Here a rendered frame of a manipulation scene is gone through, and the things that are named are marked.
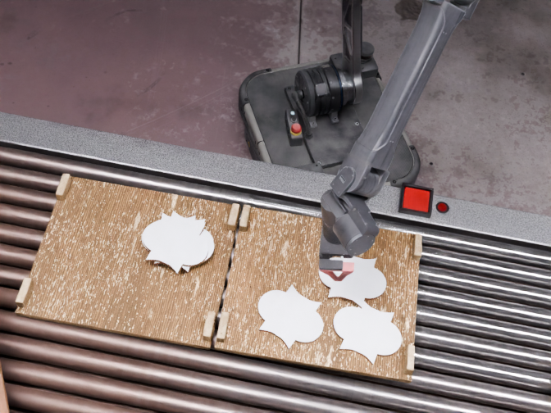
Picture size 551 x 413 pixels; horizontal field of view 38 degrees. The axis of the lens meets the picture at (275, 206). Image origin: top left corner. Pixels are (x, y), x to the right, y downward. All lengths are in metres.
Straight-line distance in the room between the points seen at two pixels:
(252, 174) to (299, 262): 0.27
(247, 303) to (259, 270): 0.08
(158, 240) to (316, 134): 1.19
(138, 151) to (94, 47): 1.52
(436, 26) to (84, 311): 0.90
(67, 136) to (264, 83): 1.15
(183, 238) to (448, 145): 1.69
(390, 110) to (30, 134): 0.94
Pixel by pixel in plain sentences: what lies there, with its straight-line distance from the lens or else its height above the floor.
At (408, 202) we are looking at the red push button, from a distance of 1.89.
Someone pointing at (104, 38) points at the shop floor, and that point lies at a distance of 3.45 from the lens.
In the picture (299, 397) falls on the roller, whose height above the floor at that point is 0.92.
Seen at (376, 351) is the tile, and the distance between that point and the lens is 1.68.
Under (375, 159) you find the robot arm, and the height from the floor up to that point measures 1.34.
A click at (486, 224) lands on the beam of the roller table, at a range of 1.93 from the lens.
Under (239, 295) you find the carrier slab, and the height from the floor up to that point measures 0.94.
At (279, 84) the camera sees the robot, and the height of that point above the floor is 0.24.
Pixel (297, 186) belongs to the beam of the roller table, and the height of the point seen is 0.92.
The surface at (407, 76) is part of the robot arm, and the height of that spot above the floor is 1.44.
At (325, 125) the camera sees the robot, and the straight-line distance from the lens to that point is 2.83.
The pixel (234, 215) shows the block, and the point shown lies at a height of 0.96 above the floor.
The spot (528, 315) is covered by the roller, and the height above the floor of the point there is 0.92.
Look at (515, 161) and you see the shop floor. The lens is 3.26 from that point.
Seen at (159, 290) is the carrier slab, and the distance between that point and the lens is 1.72.
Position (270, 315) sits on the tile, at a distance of 1.69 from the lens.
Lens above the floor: 2.48
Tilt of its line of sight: 58 degrees down
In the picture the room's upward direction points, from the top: 8 degrees clockwise
